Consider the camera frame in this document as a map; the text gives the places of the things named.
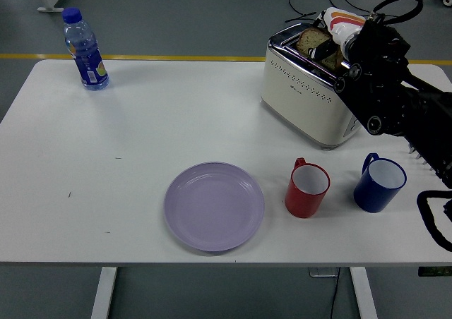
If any white table leg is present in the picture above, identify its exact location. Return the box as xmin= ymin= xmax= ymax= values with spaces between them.
xmin=90 ymin=266 xmax=119 ymax=319
xmin=349 ymin=266 xmax=379 ymax=319

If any metal toast rack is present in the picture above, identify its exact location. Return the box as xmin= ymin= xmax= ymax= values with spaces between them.
xmin=408 ymin=144 xmax=439 ymax=171

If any black table control panel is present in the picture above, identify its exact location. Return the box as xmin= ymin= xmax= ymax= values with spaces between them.
xmin=418 ymin=265 xmax=452 ymax=277

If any blue-capped plastic water bottle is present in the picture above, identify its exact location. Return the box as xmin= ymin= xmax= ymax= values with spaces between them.
xmin=61 ymin=7 xmax=110 ymax=92

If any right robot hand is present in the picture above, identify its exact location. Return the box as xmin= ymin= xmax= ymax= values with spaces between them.
xmin=309 ymin=7 xmax=367 ymax=59

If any slice of brown-crust bread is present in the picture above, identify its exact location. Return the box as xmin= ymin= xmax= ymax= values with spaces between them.
xmin=295 ymin=28 xmax=345 ymax=69

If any lilac round plate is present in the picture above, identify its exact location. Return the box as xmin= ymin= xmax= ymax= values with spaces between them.
xmin=163 ymin=161 xmax=266 ymax=253

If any red mug white inside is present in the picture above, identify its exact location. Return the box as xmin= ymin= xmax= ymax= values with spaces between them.
xmin=284 ymin=157 xmax=331 ymax=219

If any blue mug white inside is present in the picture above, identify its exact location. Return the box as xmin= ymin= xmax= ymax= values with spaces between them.
xmin=352 ymin=152 xmax=408 ymax=213

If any cream and chrome toaster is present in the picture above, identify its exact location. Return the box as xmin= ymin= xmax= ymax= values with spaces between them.
xmin=260 ymin=22 xmax=363 ymax=151

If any short black floor cable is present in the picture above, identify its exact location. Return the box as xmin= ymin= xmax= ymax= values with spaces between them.
xmin=285 ymin=0 xmax=326 ymax=29

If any grey under-table bracket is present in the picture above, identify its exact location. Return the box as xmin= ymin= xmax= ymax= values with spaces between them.
xmin=309 ymin=266 xmax=340 ymax=278

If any black cable under table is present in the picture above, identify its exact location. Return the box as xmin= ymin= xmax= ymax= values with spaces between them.
xmin=328 ymin=267 xmax=340 ymax=319

